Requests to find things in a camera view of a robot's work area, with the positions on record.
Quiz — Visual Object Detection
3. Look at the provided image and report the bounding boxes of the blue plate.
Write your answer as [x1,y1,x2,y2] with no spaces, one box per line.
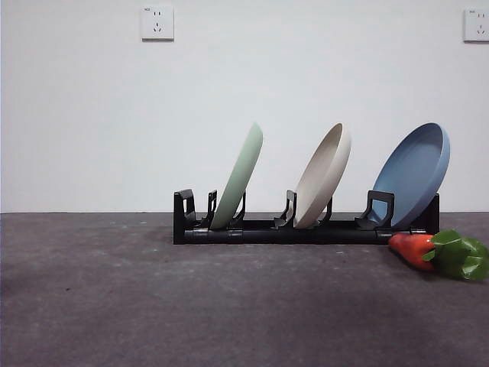
[371,122,452,229]

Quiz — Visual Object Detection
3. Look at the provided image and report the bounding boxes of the white wall socket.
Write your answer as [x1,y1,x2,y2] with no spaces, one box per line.
[462,8,489,44]
[141,6,176,42]

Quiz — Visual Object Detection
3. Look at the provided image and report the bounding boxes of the green plate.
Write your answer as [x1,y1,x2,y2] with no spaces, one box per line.
[209,122,264,230]

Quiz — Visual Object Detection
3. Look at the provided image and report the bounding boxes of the black plate rack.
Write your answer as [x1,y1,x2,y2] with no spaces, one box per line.
[173,188,441,246]

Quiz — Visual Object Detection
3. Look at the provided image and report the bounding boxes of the orange toy carrot green leaves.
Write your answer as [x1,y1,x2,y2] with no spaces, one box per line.
[387,229,489,282]

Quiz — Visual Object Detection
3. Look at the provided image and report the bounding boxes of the beige plate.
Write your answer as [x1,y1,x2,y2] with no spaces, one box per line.
[293,122,352,229]

